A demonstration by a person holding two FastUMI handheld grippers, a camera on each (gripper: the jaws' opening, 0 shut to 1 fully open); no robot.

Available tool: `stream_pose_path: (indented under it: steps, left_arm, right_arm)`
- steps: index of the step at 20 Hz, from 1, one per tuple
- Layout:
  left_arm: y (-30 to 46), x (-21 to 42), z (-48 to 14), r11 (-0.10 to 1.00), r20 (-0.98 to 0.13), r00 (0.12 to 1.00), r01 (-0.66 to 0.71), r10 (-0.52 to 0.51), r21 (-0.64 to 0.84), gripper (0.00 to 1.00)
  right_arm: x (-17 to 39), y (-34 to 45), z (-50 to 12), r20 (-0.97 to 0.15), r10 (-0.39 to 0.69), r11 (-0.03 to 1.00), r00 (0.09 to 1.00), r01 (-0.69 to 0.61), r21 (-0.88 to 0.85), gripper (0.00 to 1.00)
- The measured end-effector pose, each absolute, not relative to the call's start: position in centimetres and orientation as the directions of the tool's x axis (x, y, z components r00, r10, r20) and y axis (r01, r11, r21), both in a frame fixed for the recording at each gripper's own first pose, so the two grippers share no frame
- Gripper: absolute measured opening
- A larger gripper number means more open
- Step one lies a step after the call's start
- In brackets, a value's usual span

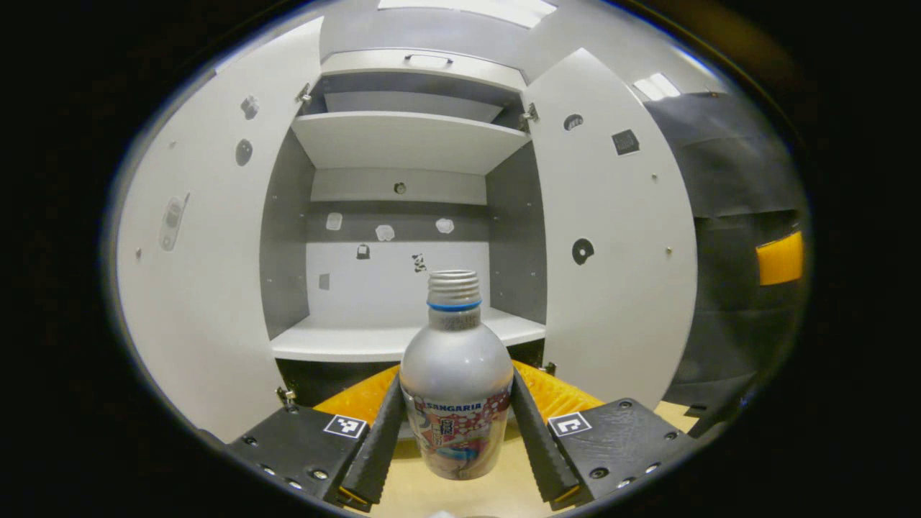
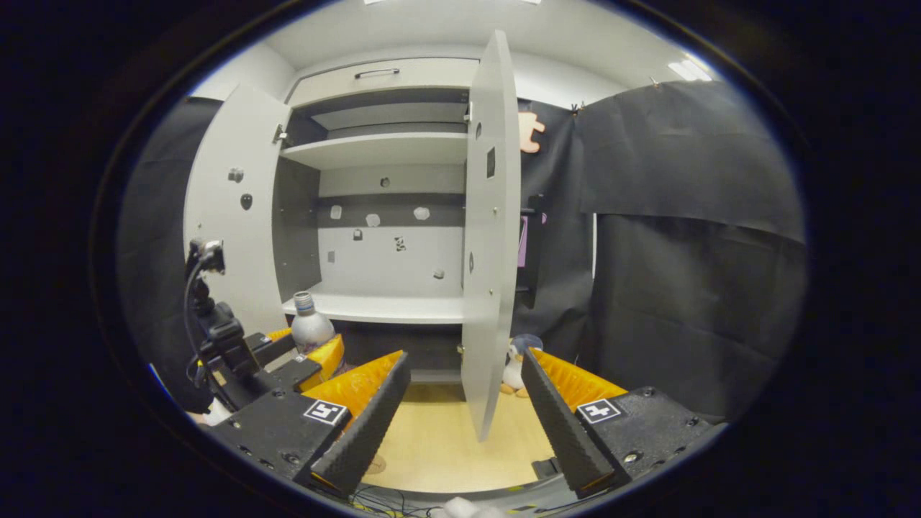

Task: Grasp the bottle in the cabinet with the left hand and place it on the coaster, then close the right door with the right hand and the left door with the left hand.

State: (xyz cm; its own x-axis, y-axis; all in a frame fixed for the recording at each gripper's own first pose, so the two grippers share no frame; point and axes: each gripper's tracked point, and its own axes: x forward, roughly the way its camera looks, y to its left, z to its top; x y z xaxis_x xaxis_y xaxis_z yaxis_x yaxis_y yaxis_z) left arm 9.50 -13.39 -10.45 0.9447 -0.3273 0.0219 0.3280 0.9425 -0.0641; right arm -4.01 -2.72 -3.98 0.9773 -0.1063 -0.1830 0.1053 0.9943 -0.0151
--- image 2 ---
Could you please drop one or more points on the penguin plush toy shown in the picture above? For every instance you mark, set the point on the penguin plush toy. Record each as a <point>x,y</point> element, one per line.
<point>514,367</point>

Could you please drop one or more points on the silver bottle with colourful label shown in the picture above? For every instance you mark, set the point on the silver bottle with colourful label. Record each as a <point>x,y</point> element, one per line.
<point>311,327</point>

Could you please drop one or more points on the white cabinet door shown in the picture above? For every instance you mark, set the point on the white cabinet door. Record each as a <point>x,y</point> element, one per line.
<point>230,223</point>
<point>493,252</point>

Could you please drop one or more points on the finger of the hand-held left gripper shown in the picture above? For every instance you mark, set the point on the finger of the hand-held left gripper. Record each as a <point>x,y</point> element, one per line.
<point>270,345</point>
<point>324,360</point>

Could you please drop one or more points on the black backdrop cloth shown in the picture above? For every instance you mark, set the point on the black backdrop cloth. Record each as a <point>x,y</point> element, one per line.
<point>683,158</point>
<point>155,216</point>

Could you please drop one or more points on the white and grey cabinet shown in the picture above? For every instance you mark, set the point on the white and grey cabinet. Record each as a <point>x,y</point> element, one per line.
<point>381,147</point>

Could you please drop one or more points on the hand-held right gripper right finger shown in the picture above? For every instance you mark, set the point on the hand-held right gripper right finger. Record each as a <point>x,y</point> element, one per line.
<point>561,424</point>

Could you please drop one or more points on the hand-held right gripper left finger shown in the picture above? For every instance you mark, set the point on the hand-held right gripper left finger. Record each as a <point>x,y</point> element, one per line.
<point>367,432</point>

